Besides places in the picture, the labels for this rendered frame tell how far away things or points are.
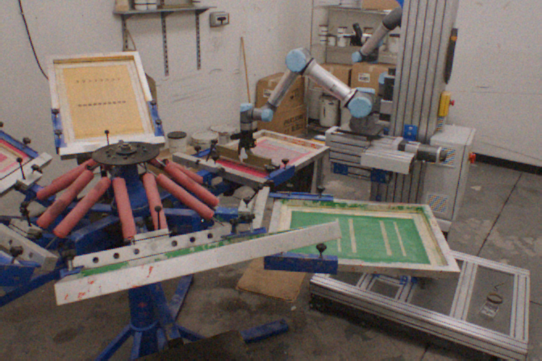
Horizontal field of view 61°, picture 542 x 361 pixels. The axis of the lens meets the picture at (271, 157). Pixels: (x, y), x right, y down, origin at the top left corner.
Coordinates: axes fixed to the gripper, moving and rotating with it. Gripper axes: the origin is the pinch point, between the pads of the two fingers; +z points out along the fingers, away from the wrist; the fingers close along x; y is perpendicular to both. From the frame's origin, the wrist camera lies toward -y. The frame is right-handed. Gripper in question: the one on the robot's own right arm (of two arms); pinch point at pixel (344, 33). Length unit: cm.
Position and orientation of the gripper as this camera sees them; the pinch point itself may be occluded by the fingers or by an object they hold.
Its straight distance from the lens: 360.7
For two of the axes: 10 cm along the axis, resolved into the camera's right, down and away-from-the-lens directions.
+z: -5.9, -3.0, 7.5
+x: 8.0, -3.3, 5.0
